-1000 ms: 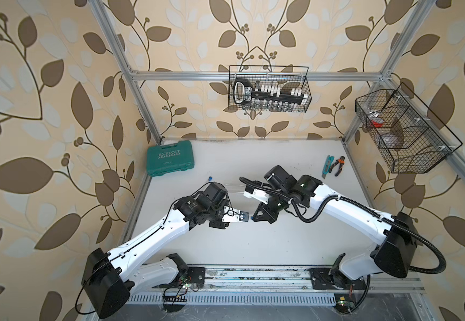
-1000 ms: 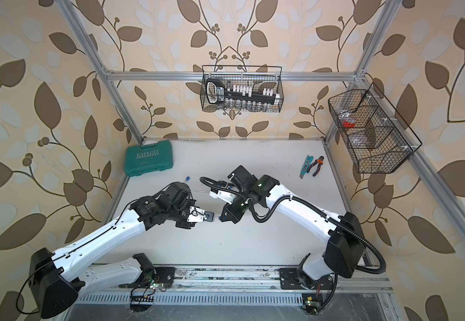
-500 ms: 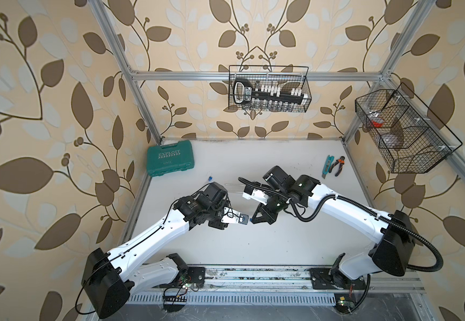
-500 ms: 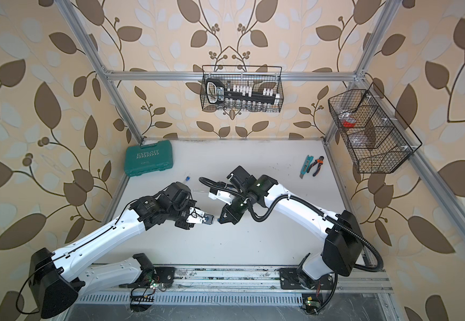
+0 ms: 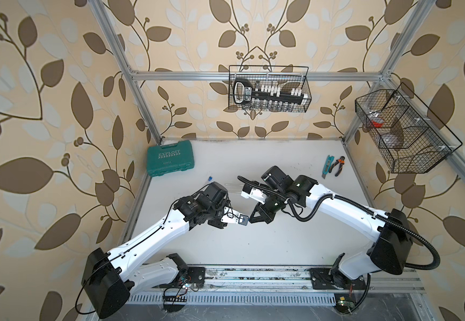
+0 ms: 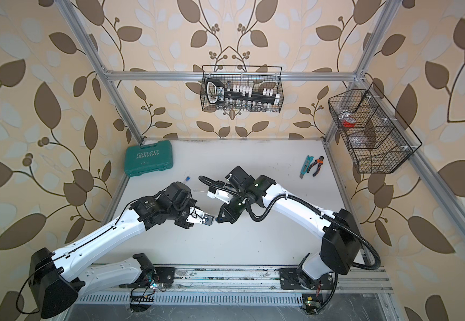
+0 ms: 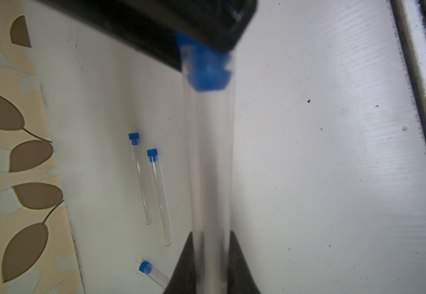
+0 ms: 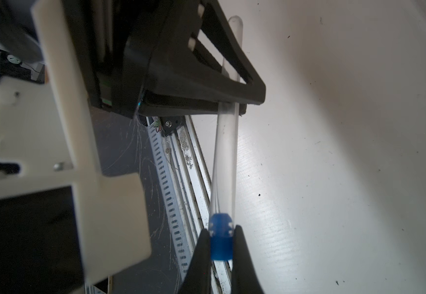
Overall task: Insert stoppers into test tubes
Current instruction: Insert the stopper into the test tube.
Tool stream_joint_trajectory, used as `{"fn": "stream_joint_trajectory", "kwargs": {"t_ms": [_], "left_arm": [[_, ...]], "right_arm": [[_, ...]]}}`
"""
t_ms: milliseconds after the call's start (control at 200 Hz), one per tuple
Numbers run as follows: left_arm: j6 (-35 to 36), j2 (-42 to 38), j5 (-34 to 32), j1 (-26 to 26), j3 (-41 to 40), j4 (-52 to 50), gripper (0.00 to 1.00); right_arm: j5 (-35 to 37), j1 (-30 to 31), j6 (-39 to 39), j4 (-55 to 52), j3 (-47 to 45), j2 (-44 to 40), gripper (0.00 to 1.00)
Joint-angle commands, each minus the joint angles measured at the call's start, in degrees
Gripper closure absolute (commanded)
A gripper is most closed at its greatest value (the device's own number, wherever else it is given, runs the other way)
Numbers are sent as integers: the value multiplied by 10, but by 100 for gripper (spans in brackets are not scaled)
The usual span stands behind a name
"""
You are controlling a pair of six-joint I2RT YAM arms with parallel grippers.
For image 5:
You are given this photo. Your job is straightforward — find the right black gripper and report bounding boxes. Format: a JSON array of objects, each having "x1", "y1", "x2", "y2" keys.
[{"x1": 246, "y1": 189, "x2": 287, "y2": 223}]

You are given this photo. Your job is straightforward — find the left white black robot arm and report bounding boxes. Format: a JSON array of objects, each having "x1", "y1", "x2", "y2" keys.
[{"x1": 80, "y1": 182, "x2": 248, "y2": 319}]

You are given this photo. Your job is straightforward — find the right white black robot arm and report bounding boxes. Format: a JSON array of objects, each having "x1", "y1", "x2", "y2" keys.
[{"x1": 238, "y1": 166, "x2": 441, "y2": 289}]

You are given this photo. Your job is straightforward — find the teal utility knife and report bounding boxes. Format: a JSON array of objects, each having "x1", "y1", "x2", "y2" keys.
[{"x1": 322, "y1": 155, "x2": 335, "y2": 175}]

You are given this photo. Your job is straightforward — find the green plastic tool case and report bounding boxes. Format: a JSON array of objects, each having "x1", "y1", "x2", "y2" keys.
[{"x1": 147, "y1": 140, "x2": 195, "y2": 177}]

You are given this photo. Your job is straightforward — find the orange black pliers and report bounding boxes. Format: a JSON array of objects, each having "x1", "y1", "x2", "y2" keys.
[{"x1": 329, "y1": 156, "x2": 345, "y2": 177}]

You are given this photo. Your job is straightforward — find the black socket holder set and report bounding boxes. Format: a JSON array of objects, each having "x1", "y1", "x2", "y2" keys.
[{"x1": 231, "y1": 78, "x2": 312, "y2": 105}]

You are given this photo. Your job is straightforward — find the red item in basket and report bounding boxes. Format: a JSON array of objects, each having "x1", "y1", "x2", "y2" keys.
[{"x1": 367, "y1": 112, "x2": 385, "y2": 128}]

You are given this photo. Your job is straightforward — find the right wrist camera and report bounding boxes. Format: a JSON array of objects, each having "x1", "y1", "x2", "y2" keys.
[{"x1": 241, "y1": 188, "x2": 267, "y2": 204}]

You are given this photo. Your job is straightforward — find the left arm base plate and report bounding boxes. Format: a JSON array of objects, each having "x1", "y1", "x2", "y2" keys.
[{"x1": 160, "y1": 267, "x2": 206, "y2": 289}]

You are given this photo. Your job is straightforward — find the aluminium front rail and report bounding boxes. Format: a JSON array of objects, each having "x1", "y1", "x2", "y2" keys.
[{"x1": 127, "y1": 263, "x2": 426, "y2": 293}]

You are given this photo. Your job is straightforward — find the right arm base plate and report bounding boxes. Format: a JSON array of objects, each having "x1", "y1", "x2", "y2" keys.
[{"x1": 309, "y1": 267, "x2": 366, "y2": 291}]

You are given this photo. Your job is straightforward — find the black wire basket back wall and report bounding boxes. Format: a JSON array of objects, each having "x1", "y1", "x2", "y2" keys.
[{"x1": 228, "y1": 64, "x2": 312, "y2": 113}]

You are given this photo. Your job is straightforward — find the black wire basket wall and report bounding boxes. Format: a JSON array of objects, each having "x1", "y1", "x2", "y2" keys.
[
  {"x1": 355, "y1": 83, "x2": 462, "y2": 174},
  {"x1": 228, "y1": 64, "x2": 312, "y2": 113}
]

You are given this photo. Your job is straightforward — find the black wire basket right wall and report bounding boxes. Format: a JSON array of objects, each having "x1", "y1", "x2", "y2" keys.
[{"x1": 355, "y1": 83, "x2": 462, "y2": 174}]

